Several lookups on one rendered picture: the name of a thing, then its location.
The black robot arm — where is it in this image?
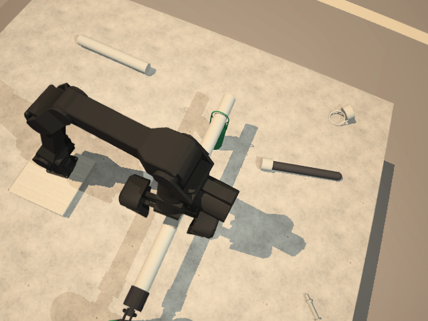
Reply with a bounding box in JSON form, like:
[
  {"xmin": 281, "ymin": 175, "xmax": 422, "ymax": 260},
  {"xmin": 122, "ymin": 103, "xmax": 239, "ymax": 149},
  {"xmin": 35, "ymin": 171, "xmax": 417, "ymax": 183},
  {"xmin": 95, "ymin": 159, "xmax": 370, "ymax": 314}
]
[{"xmin": 24, "ymin": 82, "xmax": 240, "ymax": 223}]

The green cylinder with hook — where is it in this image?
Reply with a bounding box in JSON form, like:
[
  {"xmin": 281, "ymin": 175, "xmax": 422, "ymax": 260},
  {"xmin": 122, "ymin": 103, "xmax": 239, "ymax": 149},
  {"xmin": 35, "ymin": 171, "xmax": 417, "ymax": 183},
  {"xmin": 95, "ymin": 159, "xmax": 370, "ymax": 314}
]
[{"xmin": 209, "ymin": 111, "xmax": 229, "ymax": 150}]

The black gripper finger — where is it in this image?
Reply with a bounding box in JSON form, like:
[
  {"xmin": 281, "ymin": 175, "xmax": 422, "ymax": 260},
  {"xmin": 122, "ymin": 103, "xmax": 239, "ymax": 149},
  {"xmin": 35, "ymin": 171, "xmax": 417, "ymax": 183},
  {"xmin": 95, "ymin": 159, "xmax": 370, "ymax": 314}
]
[
  {"xmin": 130, "ymin": 186, "xmax": 151, "ymax": 218},
  {"xmin": 187, "ymin": 219, "xmax": 201, "ymax": 237}
]

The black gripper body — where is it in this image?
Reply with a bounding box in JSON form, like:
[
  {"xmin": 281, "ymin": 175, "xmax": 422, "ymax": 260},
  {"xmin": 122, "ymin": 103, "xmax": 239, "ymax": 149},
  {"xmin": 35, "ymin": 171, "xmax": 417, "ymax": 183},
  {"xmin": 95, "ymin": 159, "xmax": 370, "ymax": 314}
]
[{"xmin": 118, "ymin": 174, "xmax": 219, "ymax": 239}]

